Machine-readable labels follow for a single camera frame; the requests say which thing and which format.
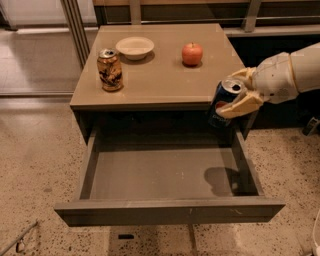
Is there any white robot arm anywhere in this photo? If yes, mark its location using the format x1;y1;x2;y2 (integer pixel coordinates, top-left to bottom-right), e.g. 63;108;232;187
217;43;320;119

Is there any grey cabinet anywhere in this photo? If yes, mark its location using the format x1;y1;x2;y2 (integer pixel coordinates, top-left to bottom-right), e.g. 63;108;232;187
71;24;256;144

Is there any open grey top drawer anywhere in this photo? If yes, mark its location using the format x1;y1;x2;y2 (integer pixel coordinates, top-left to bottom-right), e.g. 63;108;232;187
54;130;285;226

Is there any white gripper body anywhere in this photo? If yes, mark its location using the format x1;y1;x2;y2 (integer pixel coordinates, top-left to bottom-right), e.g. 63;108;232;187
252;53;298;104

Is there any gold crumpled drink can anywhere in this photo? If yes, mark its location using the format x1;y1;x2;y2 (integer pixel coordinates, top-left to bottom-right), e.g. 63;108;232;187
97;49;123;92

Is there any red apple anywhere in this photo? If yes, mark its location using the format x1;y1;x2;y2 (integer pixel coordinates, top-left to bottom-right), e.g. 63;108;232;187
182;43;203;66

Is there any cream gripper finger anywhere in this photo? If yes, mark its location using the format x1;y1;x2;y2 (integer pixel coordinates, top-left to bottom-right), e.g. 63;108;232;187
216;91;264;119
230;67;256;90

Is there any small black floor object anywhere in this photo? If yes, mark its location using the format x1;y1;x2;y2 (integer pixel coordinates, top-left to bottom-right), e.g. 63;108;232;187
118;234;134;240

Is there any metal window frame rail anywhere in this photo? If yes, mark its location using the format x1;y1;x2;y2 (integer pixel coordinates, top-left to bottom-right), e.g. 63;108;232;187
60;0;90;69

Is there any blue pepsi can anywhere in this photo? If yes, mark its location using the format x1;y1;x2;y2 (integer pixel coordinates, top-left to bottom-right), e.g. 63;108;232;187
208;78;245;128

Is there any white bowl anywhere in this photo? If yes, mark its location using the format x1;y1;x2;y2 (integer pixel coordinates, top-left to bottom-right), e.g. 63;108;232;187
116;37;154;61

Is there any metal rod on floor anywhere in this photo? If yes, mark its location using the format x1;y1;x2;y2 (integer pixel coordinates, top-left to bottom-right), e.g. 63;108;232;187
0;221;38;256

